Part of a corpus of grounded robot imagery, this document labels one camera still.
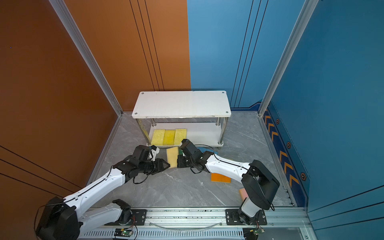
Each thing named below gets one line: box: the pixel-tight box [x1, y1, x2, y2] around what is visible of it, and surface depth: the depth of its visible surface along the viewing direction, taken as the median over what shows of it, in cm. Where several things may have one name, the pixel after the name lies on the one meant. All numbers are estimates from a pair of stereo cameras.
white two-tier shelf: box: [131, 90, 232, 147], surface depth 81 cm
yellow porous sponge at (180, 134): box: [174, 128, 187, 145], surface depth 99 cm
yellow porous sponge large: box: [151, 129, 165, 146], surface depth 97 cm
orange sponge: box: [211, 173, 232, 183], surface depth 86 cm
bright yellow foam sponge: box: [163, 129, 176, 146], surface depth 97 cm
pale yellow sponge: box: [166, 146, 179, 168], surface depth 86 cm
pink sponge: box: [239, 188, 248, 202], surface depth 80 cm
